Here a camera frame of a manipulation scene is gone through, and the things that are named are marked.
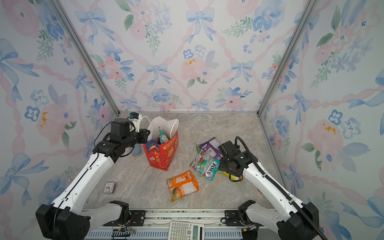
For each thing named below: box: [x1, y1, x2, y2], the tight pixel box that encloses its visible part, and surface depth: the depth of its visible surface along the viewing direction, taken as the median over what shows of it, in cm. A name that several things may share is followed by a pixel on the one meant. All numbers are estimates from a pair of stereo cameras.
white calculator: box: [168, 221, 205, 240], surface depth 71 cm
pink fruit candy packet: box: [189, 144, 221, 183], surface depth 92 cm
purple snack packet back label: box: [200, 137, 223, 161], surface depth 97 cm
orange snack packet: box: [166, 170, 199, 202], surface depth 84 cm
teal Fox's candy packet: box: [158, 126, 169, 144], surface depth 85 cm
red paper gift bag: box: [142, 116, 179, 172], surface depth 83 cm
